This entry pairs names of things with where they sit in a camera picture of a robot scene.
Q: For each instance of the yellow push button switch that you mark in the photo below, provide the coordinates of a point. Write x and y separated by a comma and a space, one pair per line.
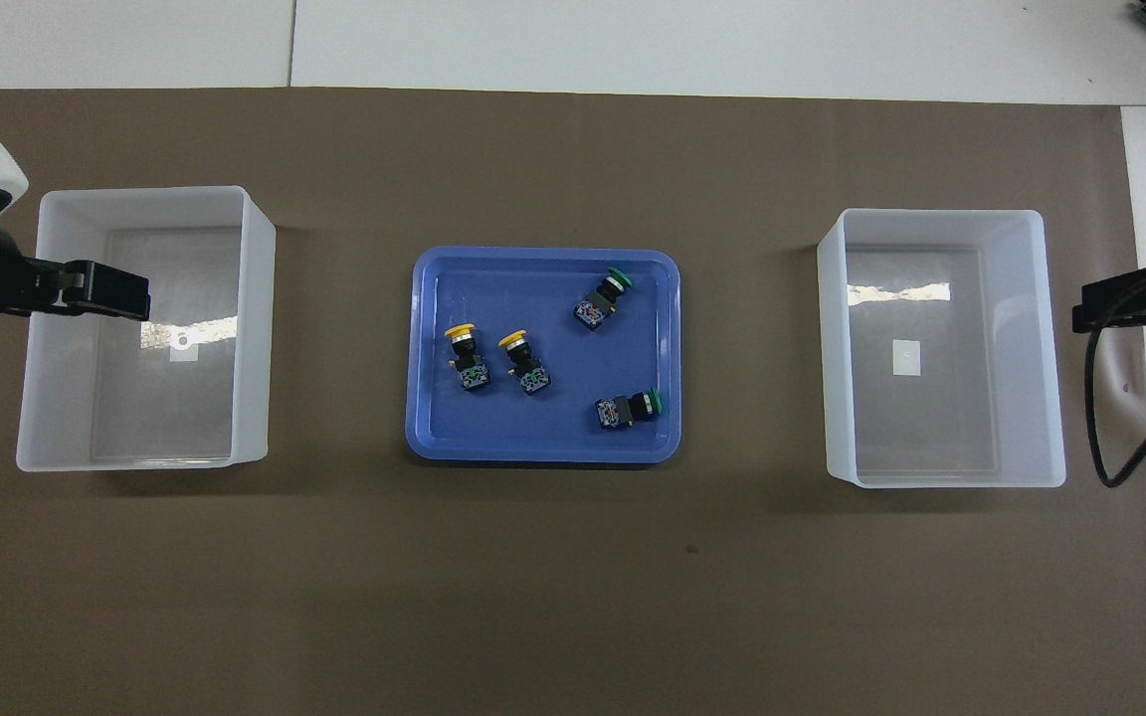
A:
527, 366
466, 360

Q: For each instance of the translucent white plastic box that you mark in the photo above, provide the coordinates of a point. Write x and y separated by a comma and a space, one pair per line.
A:
1021, 348
255, 328

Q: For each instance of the blue plastic tray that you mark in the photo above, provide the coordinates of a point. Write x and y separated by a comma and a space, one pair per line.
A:
523, 428

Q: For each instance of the brown table mat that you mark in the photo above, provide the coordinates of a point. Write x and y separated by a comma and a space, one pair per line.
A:
573, 577

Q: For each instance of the white label sticker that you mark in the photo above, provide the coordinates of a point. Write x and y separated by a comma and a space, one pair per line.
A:
182, 348
906, 358

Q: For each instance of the green push button switch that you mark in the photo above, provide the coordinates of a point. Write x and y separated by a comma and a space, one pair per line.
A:
599, 301
623, 410

